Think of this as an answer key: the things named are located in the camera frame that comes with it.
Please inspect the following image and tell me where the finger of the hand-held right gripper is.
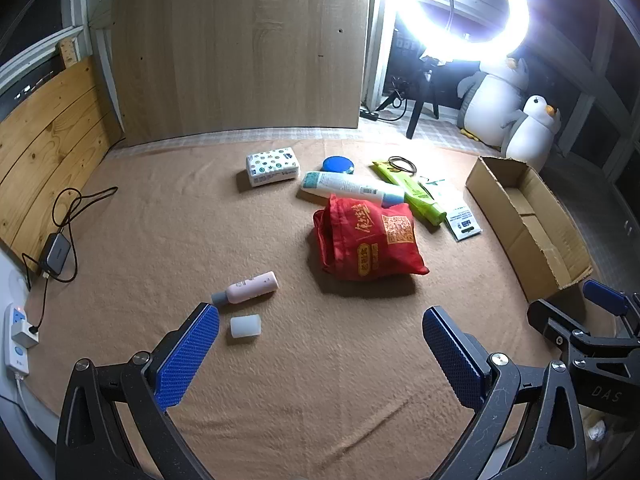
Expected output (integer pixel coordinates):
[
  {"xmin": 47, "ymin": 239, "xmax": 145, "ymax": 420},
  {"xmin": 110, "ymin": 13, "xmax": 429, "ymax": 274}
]
[
  {"xmin": 527, "ymin": 298, "xmax": 608, "ymax": 356},
  {"xmin": 582, "ymin": 279, "xmax": 640, "ymax": 318}
]

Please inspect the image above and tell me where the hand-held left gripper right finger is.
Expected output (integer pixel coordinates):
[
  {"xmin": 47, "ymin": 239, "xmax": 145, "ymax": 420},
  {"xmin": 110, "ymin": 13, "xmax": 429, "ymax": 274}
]
[{"xmin": 422, "ymin": 305, "xmax": 588, "ymax": 480}]

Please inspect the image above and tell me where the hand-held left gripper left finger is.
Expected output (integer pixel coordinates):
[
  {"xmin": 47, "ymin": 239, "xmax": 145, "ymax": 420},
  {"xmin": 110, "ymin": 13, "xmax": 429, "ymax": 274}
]
[{"xmin": 56, "ymin": 302, "xmax": 221, "ymax": 480}]

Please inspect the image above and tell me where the translucent white cap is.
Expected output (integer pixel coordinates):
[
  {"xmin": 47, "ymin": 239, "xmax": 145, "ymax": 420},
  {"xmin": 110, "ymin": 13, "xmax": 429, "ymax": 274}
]
[{"xmin": 230, "ymin": 313, "xmax": 263, "ymax": 338}]

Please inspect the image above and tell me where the cardboard box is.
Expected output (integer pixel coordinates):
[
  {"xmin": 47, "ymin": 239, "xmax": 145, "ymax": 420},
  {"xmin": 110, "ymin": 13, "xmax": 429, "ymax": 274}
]
[{"xmin": 466, "ymin": 156, "xmax": 595, "ymax": 303}]

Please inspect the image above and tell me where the white retail package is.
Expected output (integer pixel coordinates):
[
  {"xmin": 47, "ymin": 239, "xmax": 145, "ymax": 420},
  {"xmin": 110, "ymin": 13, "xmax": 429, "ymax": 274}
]
[{"xmin": 419, "ymin": 176, "xmax": 484, "ymax": 243}]

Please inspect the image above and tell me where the red fabric bag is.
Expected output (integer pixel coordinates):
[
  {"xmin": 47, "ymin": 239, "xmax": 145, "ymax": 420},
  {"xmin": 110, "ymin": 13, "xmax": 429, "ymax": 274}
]
[{"xmin": 313, "ymin": 194, "xmax": 431, "ymax": 282}]

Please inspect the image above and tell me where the green hand cream tube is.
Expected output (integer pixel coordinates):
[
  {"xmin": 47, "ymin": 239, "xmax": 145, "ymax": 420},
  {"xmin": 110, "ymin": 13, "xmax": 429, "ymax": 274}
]
[{"xmin": 371, "ymin": 160, "xmax": 447, "ymax": 227}]

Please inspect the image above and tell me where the white bottle with blue cap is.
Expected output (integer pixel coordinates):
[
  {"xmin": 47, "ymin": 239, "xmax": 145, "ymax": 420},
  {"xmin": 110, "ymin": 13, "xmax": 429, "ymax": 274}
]
[{"xmin": 301, "ymin": 171, "xmax": 405, "ymax": 208}]

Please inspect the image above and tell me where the patterned white tissue pack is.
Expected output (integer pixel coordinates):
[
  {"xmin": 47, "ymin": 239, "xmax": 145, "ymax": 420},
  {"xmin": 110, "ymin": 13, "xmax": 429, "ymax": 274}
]
[{"xmin": 246, "ymin": 147, "xmax": 301, "ymax": 188}]

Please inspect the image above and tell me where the blue round lid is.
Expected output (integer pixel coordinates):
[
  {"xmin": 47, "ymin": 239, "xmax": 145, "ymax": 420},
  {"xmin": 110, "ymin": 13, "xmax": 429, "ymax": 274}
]
[{"xmin": 322, "ymin": 156, "xmax": 356, "ymax": 177}]

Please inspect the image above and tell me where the pink bottle with grey cap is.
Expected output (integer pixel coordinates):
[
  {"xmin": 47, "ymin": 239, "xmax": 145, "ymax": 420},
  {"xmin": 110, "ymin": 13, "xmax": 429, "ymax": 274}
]
[{"xmin": 211, "ymin": 271, "xmax": 278, "ymax": 307}]

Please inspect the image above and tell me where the white plug charger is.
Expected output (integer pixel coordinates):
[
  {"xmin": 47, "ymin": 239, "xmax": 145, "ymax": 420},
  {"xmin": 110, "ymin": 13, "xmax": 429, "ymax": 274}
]
[{"xmin": 11, "ymin": 322, "xmax": 40, "ymax": 348}]

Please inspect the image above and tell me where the grey power adapter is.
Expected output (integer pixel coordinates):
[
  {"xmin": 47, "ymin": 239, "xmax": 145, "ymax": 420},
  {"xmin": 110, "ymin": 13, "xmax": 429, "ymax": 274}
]
[{"xmin": 41, "ymin": 232, "xmax": 71, "ymax": 277}]

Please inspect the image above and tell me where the white power strip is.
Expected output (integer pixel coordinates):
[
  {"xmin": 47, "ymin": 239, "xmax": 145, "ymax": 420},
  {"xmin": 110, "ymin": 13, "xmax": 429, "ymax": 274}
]
[{"xmin": 2, "ymin": 304, "xmax": 31, "ymax": 376}]

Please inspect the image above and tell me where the small penguin plush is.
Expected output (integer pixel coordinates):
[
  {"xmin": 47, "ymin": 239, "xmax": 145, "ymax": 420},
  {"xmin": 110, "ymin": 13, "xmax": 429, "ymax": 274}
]
[{"xmin": 505, "ymin": 94, "xmax": 562, "ymax": 171}]

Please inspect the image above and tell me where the large penguin plush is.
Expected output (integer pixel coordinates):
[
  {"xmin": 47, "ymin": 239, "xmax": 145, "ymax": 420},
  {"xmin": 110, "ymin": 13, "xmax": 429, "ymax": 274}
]
[{"xmin": 457, "ymin": 56, "xmax": 531, "ymax": 148}]

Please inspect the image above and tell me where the black tripod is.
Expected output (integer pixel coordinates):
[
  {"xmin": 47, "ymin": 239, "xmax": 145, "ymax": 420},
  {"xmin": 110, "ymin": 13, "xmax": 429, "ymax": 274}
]
[{"xmin": 375, "ymin": 55, "xmax": 441, "ymax": 140}]

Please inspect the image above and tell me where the pine wood panel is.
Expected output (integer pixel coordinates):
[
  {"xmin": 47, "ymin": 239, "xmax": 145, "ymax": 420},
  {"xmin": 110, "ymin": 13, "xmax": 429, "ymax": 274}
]
[{"xmin": 0, "ymin": 55, "xmax": 125, "ymax": 273}]

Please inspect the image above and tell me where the light wooden board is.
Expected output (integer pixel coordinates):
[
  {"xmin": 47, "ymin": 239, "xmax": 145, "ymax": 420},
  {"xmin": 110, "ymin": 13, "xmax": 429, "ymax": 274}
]
[{"xmin": 111, "ymin": 0, "xmax": 377, "ymax": 148}]

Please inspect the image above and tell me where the black gooseneck phone holder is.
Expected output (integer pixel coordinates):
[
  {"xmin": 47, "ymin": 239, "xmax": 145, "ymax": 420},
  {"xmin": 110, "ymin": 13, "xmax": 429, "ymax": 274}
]
[{"xmin": 419, "ymin": 0, "xmax": 458, "ymax": 43}]

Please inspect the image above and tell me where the black cable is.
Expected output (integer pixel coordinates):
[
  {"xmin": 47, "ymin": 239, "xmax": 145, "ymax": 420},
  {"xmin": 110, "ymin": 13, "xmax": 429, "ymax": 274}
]
[{"xmin": 30, "ymin": 272, "xmax": 51, "ymax": 333}]

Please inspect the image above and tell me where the black power adapter with cable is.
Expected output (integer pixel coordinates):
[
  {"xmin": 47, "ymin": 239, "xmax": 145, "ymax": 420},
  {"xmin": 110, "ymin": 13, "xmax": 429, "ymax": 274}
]
[{"xmin": 22, "ymin": 187, "xmax": 119, "ymax": 291}]

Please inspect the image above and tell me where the ring light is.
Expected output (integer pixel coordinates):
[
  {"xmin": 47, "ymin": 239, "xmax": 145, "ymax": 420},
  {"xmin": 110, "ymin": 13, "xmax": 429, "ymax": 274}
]
[{"xmin": 367, "ymin": 0, "xmax": 531, "ymax": 66}]

